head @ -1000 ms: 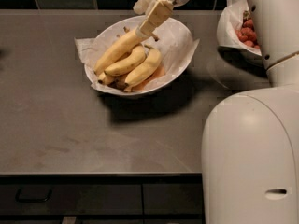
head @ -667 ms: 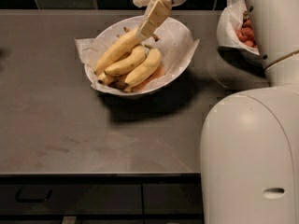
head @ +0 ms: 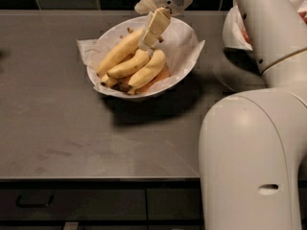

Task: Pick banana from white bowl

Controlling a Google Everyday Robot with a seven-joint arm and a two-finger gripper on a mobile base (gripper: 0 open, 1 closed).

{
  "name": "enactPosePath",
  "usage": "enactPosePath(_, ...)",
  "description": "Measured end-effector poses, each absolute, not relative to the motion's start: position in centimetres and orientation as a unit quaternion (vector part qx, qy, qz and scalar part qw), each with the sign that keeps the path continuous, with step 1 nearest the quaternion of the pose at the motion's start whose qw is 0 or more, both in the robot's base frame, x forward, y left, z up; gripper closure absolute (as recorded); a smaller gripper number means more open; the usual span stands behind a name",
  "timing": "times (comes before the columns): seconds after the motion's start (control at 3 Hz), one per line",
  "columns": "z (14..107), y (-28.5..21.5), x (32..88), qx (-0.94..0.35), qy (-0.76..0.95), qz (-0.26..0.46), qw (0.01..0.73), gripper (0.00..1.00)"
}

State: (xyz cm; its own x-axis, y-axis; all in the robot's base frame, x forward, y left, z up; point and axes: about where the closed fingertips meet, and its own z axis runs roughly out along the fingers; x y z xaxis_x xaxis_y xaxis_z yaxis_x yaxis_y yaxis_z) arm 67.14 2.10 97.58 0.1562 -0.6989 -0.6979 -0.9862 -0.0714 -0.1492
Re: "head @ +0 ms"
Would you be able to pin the red strawberries pile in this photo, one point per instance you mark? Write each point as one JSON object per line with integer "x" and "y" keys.
{"x": 245, "y": 36}

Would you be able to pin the left black drawer handle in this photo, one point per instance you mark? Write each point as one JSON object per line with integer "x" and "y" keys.
{"x": 26, "y": 202}

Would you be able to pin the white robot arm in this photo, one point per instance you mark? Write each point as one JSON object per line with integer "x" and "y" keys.
{"x": 252, "y": 143}

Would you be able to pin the right dark drawer front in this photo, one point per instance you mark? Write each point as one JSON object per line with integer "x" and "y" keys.
{"x": 174, "y": 204}

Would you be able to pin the white bowl with bananas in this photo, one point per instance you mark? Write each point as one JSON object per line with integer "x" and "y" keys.
{"x": 184, "y": 35}

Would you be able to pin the white paper bowl liner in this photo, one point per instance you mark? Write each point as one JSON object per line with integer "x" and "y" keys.
{"x": 179, "y": 53}

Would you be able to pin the small lower yellow banana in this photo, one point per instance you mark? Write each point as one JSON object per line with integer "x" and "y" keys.
{"x": 108, "y": 81}

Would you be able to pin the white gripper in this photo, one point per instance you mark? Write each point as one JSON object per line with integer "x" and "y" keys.
{"x": 158, "y": 19}

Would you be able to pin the dark drawer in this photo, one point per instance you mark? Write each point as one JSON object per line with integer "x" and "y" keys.
{"x": 174, "y": 204}
{"x": 76, "y": 204}

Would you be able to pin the left dark drawer front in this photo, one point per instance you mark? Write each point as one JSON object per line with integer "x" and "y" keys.
{"x": 76, "y": 204}

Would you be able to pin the white bowl with strawberries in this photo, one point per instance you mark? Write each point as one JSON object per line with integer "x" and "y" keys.
{"x": 232, "y": 35}

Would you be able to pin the white paper strawberry liner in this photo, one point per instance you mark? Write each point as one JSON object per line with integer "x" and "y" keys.
{"x": 299, "y": 5}

